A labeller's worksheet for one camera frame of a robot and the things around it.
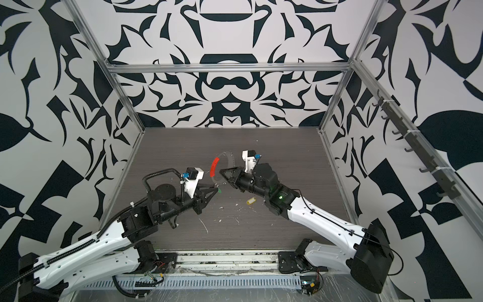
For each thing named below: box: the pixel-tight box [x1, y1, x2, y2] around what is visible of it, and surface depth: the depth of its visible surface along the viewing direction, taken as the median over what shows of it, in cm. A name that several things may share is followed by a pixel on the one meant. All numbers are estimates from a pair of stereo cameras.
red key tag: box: [210, 156, 220, 178], surface depth 72 cm
